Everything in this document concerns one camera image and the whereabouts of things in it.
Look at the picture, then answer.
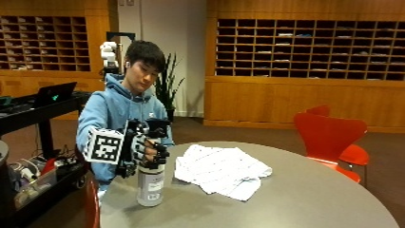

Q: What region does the grey spray bottle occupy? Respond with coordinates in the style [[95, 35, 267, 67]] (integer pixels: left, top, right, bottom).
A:
[[135, 119, 171, 208]]

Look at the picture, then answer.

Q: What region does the white marker cube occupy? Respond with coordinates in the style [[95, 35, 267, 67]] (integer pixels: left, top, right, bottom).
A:
[[81, 125, 125, 165]]

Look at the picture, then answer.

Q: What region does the white cloth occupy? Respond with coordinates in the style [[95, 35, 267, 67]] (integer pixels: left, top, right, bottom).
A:
[[173, 143, 273, 202]]

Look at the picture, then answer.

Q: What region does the the person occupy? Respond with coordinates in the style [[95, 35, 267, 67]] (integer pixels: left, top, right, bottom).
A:
[[74, 40, 175, 199]]

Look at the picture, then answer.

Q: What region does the red chair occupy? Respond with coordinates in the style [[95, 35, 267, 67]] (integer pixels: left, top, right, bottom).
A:
[[82, 172, 101, 228], [305, 104, 370, 167], [291, 111, 369, 184]]

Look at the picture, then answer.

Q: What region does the green potted plant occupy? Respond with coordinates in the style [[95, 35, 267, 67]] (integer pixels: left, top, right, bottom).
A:
[[153, 52, 186, 123]]

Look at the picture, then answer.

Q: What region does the black cart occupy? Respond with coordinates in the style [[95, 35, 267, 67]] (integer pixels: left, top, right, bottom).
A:
[[0, 90, 93, 228]]

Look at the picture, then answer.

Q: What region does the black laptop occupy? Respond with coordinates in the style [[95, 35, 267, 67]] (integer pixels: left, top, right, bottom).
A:
[[32, 81, 78, 108]]

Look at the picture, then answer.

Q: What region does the clear plastic bin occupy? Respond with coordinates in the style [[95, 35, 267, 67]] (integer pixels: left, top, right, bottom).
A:
[[9, 158, 58, 210]]

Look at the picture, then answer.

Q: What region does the wooden pigeonhole shelf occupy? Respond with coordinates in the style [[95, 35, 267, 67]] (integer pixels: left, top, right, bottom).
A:
[[214, 18, 405, 82], [0, 14, 91, 72]]

